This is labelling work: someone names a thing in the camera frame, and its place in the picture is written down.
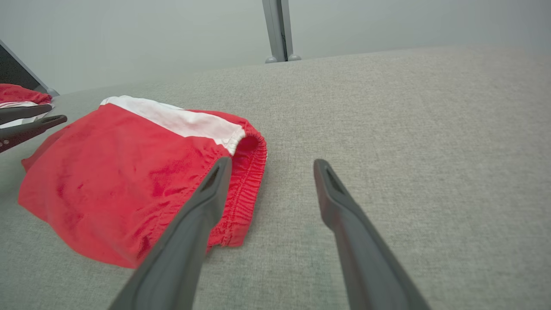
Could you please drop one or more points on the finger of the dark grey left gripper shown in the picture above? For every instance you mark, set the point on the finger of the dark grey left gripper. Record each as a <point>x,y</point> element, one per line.
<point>21,113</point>
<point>21,131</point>

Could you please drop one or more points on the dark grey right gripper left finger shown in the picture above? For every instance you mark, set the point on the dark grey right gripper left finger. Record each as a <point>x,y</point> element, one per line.
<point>181,258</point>

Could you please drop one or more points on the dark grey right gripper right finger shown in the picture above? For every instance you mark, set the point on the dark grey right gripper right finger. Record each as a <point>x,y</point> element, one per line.
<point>366,267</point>

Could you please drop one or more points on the red white jersey number 23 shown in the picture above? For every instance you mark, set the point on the red white jersey number 23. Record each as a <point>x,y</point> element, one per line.
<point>21,94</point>

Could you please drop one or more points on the red shorts white stripe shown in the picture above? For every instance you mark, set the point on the red shorts white stripe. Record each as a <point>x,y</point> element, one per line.
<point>107,185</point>

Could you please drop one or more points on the grey fabric sofa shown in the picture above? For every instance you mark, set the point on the grey fabric sofa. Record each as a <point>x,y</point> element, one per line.
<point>430,150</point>

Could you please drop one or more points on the grey metal partition post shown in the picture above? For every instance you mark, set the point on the grey metal partition post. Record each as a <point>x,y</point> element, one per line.
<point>279,30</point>

